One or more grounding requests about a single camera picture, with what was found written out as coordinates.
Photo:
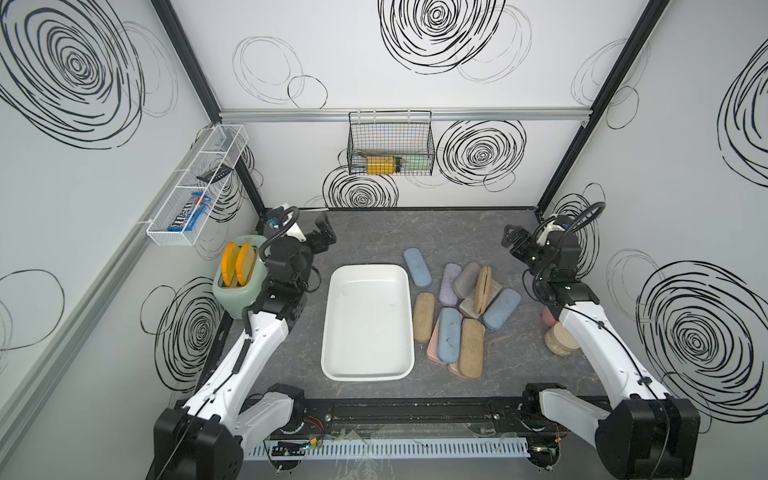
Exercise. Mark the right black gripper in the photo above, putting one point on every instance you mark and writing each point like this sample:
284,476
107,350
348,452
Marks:
527,240

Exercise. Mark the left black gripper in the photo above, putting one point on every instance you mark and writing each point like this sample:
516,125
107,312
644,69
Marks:
324,233

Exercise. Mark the blue glasses case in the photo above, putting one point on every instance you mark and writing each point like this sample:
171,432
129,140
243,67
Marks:
449,335
417,267
501,309

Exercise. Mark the tan glasses case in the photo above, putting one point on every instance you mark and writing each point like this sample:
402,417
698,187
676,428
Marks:
470,363
483,290
423,317

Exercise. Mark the grey fabric glasses case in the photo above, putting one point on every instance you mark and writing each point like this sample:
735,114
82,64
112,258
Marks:
466,281

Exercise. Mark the purple glasses case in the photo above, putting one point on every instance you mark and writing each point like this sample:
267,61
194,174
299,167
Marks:
447,296

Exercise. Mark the tan glasses case front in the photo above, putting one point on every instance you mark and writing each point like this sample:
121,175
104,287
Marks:
470,363

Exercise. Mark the blue glasses case front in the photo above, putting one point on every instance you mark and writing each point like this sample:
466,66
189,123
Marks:
449,335

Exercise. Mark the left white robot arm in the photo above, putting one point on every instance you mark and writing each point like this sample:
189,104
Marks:
209,436

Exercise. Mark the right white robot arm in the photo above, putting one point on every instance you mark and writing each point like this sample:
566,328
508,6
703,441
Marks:
646,433

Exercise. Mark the grey marble glasses case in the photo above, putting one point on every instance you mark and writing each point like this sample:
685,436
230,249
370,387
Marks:
468,306

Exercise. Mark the white plastic storage tray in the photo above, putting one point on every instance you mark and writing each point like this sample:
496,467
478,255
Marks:
368,331

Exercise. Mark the pink glasses case left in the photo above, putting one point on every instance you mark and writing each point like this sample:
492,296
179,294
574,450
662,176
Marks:
432,350

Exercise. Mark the pink glasses case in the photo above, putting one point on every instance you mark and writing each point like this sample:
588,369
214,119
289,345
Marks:
453,368
432,350

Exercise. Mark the pink glasses case right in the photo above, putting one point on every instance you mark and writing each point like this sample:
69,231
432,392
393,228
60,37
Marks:
453,368

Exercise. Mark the right yellow toast slice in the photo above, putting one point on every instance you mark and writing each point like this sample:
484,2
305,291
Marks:
245,263

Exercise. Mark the yellow toast slice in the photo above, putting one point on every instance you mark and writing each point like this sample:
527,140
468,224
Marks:
245,263
228,264

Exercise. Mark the pink cup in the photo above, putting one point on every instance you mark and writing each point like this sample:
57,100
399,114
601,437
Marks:
548,318

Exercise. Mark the mint green toaster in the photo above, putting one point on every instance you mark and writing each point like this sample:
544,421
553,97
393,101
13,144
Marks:
236,298

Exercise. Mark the left yellow toast slice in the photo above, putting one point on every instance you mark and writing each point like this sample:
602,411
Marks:
228,264

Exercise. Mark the yellow box in basket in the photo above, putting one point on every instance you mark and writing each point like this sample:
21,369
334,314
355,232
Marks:
381,165

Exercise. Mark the black remote control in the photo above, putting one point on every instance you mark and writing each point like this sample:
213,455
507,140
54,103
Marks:
215,175

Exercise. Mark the blue candy packet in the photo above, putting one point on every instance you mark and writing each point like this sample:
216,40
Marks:
187,217

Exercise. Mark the green item in basket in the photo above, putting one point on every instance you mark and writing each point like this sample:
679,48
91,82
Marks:
415,164

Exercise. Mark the black wire wall basket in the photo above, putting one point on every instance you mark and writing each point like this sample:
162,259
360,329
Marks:
387,133

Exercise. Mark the white wire wall shelf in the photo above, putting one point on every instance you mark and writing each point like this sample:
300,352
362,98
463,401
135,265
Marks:
219,144

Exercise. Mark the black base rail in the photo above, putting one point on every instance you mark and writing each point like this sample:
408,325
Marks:
391,418

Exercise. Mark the grey slotted cable duct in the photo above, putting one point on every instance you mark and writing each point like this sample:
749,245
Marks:
406,449

